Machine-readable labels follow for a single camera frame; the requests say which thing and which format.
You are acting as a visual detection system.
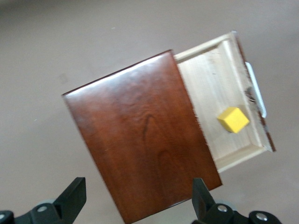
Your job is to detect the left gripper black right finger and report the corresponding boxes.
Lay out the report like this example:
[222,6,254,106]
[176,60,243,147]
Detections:
[191,177,284,224]

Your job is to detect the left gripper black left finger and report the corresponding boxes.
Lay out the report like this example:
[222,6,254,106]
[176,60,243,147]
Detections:
[0,176,87,224]

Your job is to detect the yellow cube block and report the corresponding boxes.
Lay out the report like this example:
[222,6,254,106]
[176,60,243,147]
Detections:
[216,106,250,134]

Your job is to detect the light wood drawer white handle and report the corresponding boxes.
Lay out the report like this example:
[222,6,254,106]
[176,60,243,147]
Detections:
[173,30,277,174]

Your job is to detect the dark brown wooden cabinet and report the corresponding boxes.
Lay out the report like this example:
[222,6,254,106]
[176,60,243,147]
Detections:
[61,49,223,224]

